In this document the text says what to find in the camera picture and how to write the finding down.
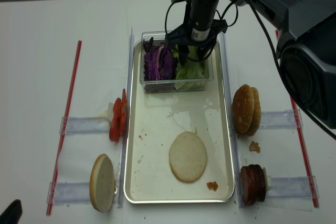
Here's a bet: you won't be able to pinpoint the red strip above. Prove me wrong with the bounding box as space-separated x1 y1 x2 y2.
46 40 82 216
275 29 319 208

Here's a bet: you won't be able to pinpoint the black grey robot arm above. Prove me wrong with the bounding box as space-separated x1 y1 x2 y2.
165 0 335 129

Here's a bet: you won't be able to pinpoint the red strip right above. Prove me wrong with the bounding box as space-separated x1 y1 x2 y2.
275 29 319 208

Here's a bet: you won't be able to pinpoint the tomato slice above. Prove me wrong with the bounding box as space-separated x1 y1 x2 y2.
109 98 122 142
119 89 128 135

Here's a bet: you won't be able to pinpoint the rear brown meat patty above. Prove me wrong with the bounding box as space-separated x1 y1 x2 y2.
254 164 266 202

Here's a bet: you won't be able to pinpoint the black cable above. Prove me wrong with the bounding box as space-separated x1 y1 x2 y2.
164 0 336 141

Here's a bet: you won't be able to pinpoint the clear rail left of tray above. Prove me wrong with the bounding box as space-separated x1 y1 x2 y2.
117 27 134 208

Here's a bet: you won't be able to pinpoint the white block behind tomatoes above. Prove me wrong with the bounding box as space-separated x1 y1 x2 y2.
106 102 114 123

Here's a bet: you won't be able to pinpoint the clear holder lower left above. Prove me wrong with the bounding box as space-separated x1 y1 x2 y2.
47 182 90 205

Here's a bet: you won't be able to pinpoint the upright bun slice left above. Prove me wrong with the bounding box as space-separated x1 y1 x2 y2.
89 154 115 212

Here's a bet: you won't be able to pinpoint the bread crumb on tray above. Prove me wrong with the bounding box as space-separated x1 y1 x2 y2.
206 182 218 191

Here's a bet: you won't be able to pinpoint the clear holder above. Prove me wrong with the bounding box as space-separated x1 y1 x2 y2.
47 182 90 205
267 176 319 199
259 109 302 129
59 117 110 135

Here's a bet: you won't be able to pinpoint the brown meat patty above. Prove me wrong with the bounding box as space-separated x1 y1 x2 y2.
254 164 266 202
240 166 256 206

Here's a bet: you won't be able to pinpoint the bun slice on tray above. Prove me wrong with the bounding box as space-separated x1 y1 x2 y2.
169 131 208 183

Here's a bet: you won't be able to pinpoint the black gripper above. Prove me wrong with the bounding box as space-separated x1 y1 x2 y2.
165 19 227 64

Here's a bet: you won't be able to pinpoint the sesame bun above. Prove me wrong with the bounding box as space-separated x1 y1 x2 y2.
246 87 261 136
232 84 254 133

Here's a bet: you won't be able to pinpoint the front sesame bun top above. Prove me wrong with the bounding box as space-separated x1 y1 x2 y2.
232 84 254 133

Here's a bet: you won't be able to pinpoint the green lettuce leaves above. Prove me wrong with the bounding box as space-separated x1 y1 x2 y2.
172 45 206 91

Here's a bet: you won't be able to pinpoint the clear holder lower right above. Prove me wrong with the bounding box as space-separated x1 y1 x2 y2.
267 176 319 199

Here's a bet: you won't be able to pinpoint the purple cabbage leaves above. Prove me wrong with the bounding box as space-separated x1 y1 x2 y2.
143 37 177 81

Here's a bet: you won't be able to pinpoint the front tomato slice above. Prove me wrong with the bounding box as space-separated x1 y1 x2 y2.
109 98 122 142

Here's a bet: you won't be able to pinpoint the clear rail right of tray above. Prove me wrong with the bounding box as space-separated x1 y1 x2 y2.
220 33 244 208

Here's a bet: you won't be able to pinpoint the red strip left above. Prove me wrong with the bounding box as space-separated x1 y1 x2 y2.
46 40 82 216

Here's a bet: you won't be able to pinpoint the bread crumb on table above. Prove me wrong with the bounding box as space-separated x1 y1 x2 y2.
249 141 260 153

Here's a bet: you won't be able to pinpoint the clear plastic salad container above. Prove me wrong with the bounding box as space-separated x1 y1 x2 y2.
139 32 213 93

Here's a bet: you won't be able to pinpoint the clear holder upper right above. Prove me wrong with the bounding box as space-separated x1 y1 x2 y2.
259 109 302 129

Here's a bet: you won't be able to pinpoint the rear tomato slice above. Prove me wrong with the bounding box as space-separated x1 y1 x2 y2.
119 89 128 135

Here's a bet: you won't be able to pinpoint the clear rail of tray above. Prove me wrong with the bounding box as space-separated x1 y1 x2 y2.
220 33 244 208
117 27 134 208

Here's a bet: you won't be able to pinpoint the black object bottom left corner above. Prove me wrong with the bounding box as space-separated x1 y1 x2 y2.
0 199 23 224

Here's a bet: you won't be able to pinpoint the rear sesame bun top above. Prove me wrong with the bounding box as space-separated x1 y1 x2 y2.
246 87 261 136

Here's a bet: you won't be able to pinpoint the front brown meat patty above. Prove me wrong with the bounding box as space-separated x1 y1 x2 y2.
240 166 256 206

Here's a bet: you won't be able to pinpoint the clear holder upper left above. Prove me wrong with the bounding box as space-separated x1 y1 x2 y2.
59 117 110 135

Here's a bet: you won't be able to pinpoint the white block behind patties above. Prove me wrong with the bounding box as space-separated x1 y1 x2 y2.
262 167 272 196

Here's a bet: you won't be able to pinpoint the cream rectangular serving tray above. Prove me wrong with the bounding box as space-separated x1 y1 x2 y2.
124 39 235 204

